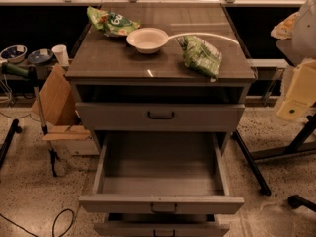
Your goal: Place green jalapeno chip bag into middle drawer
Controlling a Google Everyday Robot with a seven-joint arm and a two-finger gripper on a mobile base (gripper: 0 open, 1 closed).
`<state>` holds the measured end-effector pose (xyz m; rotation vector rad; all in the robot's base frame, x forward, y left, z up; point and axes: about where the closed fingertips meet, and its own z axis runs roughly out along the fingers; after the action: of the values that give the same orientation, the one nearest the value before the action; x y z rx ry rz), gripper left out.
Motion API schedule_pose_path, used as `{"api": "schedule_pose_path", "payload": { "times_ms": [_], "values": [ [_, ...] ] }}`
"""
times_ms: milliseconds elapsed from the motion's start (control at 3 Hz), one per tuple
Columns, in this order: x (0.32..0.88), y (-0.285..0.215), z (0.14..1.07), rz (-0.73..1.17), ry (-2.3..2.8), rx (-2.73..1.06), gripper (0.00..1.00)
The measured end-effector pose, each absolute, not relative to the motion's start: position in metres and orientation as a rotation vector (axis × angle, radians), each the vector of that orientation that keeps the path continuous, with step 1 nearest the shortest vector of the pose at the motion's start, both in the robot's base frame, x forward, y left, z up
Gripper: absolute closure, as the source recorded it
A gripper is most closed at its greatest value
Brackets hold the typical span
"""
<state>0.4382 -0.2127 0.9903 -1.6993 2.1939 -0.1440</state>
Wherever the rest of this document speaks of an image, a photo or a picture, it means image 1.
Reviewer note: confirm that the green jalapeno chip bag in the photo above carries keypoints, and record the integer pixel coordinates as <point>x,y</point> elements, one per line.
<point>200,56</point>

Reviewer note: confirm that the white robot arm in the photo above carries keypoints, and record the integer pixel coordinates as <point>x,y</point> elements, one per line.
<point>303,39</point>

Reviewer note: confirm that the grey drawer cabinet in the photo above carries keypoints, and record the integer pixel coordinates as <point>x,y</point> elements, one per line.
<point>108,70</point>

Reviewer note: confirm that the green chip bag at back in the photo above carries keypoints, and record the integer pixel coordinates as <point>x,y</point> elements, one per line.
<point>111,24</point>

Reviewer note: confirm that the open middle drawer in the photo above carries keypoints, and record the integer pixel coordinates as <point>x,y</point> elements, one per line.
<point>157,172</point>

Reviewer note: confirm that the bottom drawer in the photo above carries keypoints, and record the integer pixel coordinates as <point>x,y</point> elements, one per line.
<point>160,225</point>

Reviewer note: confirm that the white bowl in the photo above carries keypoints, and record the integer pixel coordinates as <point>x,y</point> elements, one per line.
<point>147,40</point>

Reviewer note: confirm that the white paper cup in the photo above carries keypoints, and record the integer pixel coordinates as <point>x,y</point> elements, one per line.
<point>60,52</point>

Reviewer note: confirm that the brown cardboard box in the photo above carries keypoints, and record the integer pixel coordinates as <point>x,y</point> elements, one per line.
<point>59,110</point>

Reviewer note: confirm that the blue bowl near cup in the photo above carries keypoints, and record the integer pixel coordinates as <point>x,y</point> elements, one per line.
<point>40,57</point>

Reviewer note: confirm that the blue bowl far left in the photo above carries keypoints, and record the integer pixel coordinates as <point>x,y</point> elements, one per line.
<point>14,54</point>

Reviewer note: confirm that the black stand leg left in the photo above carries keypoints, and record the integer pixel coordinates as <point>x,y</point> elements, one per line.
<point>14,129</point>

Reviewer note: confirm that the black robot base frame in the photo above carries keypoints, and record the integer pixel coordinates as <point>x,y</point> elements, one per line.
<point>260,137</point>

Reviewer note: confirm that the top drawer with black handle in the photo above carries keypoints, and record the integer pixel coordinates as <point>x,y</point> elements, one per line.
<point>160,117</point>

